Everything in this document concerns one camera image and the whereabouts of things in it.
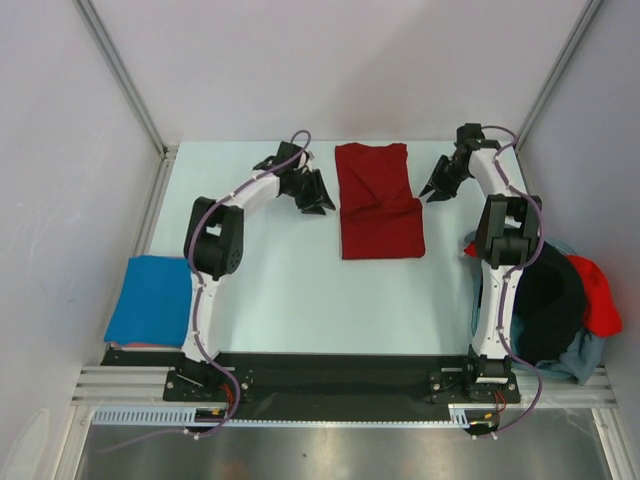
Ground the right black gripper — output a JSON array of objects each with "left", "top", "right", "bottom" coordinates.
[{"left": 421, "top": 155, "right": 473, "bottom": 203}]

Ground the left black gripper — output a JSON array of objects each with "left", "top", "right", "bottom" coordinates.
[{"left": 284, "top": 169, "right": 334, "bottom": 215}]

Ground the dark red t-shirt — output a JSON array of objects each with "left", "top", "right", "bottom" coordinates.
[{"left": 335, "top": 143, "right": 426, "bottom": 260}]

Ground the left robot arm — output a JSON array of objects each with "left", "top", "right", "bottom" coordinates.
[{"left": 181, "top": 139, "right": 336, "bottom": 400}]

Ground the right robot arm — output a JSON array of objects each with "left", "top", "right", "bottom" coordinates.
[{"left": 420, "top": 123, "right": 543, "bottom": 404}]

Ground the black garment in bin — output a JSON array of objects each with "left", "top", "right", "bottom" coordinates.
[{"left": 513, "top": 243, "right": 587, "bottom": 365}]

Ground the folded blue t-shirt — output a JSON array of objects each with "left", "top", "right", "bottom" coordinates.
[{"left": 104, "top": 255, "right": 192, "bottom": 348}]

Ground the bright red garment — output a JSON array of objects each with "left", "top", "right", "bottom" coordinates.
[{"left": 462, "top": 241, "right": 624, "bottom": 337}]

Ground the grey-blue garment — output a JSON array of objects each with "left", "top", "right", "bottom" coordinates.
[{"left": 535, "top": 329, "right": 606, "bottom": 385}]

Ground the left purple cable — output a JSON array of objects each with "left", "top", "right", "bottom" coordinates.
[{"left": 94, "top": 129, "right": 314, "bottom": 453}]

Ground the purple cable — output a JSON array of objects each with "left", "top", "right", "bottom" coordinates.
[
  {"left": 469, "top": 124, "right": 545, "bottom": 441},
  {"left": 94, "top": 129, "right": 314, "bottom": 453}
]

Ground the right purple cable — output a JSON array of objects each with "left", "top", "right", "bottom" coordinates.
[{"left": 469, "top": 124, "right": 545, "bottom": 441}]

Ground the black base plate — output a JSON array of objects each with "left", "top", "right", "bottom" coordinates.
[{"left": 101, "top": 348, "right": 521, "bottom": 413}]

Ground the white slotted cable duct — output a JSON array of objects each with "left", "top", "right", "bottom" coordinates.
[{"left": 92, "top": 405, "right": 497, "bottom": 429}]

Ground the right aluminium corner post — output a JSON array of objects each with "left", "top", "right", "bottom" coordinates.
[{"left": 514, "top": 0, "right": 607, "bottom": 153}]

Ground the aluminium corner post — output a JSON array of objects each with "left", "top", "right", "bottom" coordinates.
[
  {"left": 514, "top": 0, "right": 607, "bottom": 153},
  {"left": 73, "top": 0, "right": 168, "bottom": 158}
]

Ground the left aluminium corner post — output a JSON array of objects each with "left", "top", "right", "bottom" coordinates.
[{"left": 73, "top": 0, "right": 168, "bottom": 158}]

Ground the aluminium frame rail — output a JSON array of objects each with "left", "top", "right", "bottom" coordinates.
[{"left": 71, "top": 366, "right": 617, "bottom": 409}]

